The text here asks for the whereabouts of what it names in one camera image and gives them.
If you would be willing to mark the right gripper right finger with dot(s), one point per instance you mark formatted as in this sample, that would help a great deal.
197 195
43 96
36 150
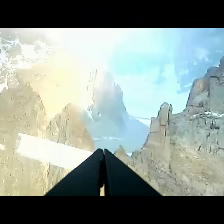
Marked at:
126 181

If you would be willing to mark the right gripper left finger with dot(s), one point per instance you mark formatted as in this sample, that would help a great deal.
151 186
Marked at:
83 180

